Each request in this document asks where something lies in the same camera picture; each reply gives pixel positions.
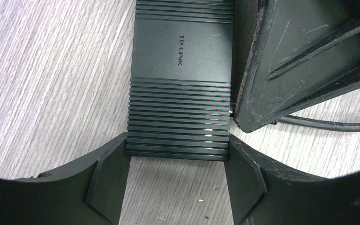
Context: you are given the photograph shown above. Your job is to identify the black ethernet cable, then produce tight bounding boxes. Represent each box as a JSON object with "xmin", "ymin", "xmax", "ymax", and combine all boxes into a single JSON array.
[{"xmin": 229, "ymin": 104, "xmax": 360, "ymax": 133}]

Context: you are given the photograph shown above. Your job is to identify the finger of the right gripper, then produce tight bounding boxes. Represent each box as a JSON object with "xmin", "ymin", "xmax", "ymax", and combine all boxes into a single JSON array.
[{"xmin": 231, "ymin": 0, "xmax": 360, "ymax": 133}]

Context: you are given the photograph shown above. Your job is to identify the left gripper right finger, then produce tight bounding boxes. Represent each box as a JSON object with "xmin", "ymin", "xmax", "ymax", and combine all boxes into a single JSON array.
[{"xmin": 224, "ymin": 135, "xmax": 360, "ymax": 225}]

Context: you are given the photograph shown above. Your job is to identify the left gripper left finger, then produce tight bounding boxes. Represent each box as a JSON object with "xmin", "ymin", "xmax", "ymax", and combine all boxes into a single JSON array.
[{"xmin": 0, "ymin": 133, "xmax": 131, "ymax": 225}]

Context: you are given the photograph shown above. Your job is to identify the black ribbed network switch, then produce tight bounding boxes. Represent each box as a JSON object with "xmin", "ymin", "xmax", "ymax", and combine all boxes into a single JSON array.
[{"xmin": 126, "ymin": 0, "xmax": 235, "ymax": 161}]

